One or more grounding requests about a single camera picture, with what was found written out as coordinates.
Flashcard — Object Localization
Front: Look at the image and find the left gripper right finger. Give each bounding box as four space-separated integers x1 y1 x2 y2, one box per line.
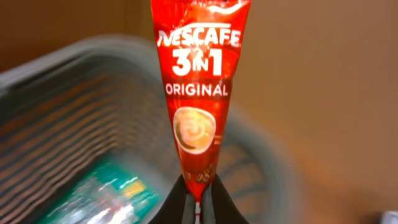
201 175 248 224

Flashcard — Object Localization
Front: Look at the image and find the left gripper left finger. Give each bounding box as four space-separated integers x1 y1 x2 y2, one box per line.
149 175 195 224

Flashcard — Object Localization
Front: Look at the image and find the large green snack bag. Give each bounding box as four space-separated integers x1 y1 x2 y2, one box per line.
37 161 162 224

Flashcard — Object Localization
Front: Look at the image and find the red Nescafe coffee stick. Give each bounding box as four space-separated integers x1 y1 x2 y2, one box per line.
150 0 251 223

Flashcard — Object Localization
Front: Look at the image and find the grey mesh shopping basket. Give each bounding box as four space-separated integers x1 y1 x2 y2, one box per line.
0 34 305 224

